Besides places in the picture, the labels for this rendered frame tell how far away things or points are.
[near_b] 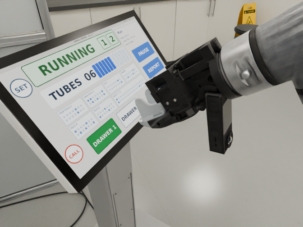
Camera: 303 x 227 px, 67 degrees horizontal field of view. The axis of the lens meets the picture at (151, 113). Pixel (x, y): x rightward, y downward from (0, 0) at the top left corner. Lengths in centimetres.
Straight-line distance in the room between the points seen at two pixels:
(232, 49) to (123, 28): 51
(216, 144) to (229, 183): 142
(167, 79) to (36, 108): 29
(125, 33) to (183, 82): 44
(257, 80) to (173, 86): 11
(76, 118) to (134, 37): 35
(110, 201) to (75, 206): 75
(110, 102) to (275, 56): 43
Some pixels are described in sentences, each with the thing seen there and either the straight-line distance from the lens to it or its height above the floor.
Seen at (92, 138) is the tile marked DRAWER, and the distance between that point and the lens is 55.
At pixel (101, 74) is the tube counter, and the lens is 63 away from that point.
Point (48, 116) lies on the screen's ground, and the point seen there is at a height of 109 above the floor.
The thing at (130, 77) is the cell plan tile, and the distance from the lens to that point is 68.
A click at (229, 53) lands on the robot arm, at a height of 127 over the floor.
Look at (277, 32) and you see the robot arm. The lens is 28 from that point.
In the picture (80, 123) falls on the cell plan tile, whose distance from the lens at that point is 55.
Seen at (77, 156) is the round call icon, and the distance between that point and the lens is 53.
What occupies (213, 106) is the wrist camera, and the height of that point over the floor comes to 119.
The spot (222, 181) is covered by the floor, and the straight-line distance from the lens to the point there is 180.
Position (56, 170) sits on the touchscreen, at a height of 100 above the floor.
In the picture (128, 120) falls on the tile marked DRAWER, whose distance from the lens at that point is 62.
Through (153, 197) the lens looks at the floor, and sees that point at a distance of 165.
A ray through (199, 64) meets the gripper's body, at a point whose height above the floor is 125.
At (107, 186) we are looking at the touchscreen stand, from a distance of 87.
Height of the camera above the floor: 138
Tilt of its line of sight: 37 degrees down
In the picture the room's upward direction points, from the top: straight up
